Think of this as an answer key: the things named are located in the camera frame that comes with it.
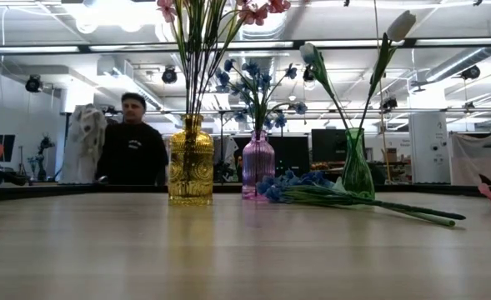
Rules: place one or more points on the green and blue flower stem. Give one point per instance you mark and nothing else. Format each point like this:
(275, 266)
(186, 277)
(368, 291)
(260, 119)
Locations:
(437, 220)

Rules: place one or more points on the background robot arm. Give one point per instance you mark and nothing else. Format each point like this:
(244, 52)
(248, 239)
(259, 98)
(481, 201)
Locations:
(41, 166)

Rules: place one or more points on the purple glass vase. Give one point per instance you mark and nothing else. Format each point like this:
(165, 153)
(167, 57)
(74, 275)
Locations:
(258, 166)

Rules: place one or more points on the yellow glass vase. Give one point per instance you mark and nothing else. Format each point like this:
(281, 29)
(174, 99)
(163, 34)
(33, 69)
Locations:
(191, 166)

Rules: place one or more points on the green glass vase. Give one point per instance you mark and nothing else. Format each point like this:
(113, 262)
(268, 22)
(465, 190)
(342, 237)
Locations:
(357, 175)

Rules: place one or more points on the black ceiling spotlight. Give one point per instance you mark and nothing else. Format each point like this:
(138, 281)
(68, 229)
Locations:
(169, 76)
(33, 84)
(389, 103)
(308, 75)
(471, 72)

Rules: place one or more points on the person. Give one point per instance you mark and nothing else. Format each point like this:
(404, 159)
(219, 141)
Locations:
(132, 150)

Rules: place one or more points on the cardboard box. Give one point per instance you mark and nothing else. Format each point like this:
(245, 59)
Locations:
(391, 155)

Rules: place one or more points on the white patterned cloth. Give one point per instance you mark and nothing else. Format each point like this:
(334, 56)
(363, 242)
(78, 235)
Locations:
(82, 141)

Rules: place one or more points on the white cylinder column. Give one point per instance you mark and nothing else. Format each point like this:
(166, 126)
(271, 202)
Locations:
(429, 146)

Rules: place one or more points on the black rig crossbar with lights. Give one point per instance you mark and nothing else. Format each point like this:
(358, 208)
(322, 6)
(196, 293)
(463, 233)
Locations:
(84, 48)

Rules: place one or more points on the white hanging sheet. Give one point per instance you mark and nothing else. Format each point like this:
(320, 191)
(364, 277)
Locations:
(474, 160)

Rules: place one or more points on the black background rig frame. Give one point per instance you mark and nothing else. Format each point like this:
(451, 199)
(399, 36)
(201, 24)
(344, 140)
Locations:
(161, 111)

